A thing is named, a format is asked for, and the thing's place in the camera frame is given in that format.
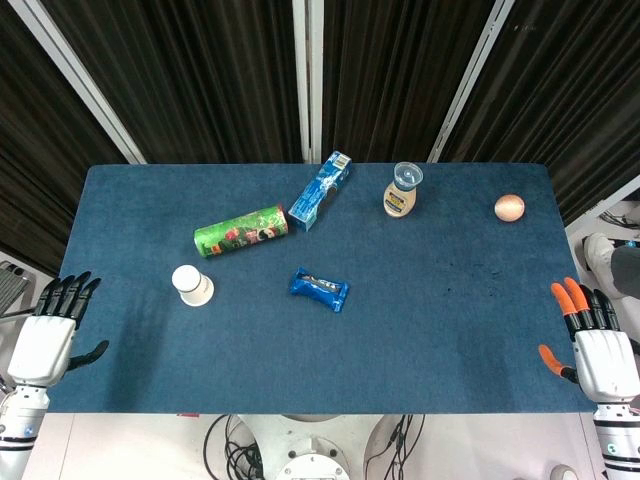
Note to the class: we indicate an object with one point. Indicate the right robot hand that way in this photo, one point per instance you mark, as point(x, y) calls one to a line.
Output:
point(602, 352)

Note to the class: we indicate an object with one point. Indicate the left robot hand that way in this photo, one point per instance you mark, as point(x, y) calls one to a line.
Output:
point(42, 345)

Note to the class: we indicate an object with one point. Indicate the white paper cup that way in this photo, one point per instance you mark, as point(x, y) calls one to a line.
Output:
point(192, 288)

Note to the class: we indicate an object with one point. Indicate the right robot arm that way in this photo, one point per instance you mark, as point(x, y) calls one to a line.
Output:
point(617, 437)

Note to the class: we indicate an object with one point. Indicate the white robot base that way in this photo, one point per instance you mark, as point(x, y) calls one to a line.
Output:
point(312, 447)

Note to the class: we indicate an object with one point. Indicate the white sneaker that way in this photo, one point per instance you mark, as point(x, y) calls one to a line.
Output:
point(597, 250)

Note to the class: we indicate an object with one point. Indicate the brown egg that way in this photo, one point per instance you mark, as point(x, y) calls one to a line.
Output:
point(509, 207)

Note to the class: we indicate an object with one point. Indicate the green chip can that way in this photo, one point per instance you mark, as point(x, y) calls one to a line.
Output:
point(241, 230)

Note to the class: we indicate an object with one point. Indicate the blue table cloth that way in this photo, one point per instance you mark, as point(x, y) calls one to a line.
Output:
point(350, 325)

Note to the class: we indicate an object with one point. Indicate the beige sauce bottle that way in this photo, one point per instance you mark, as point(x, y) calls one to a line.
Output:
point(401, 194)

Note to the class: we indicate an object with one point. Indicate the blue snack packet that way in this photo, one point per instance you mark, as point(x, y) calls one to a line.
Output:
point(319, 289)

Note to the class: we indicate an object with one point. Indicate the blue toothpaste box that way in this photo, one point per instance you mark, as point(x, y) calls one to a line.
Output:
point(319, 192)

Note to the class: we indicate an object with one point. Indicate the white aluminium post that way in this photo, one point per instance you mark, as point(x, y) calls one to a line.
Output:
point(309, 80)
point(467, 80)
point(80, 80)

